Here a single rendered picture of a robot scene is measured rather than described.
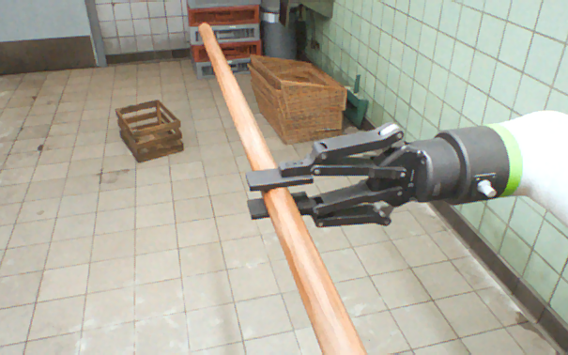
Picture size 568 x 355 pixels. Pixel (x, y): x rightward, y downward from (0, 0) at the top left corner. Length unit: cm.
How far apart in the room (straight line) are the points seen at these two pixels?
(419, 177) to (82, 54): 443
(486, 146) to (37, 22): 449
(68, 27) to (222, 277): 322
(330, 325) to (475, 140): 30
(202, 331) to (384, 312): 73
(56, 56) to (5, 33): 44
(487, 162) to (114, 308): 175
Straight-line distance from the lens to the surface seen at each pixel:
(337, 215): 56
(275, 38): 434
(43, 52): 488
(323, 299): 38
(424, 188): 56
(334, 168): 51
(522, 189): 62
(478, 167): 56
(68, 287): 225
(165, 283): 214
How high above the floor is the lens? 147
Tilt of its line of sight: 32 degrees down
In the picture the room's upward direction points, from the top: straight up
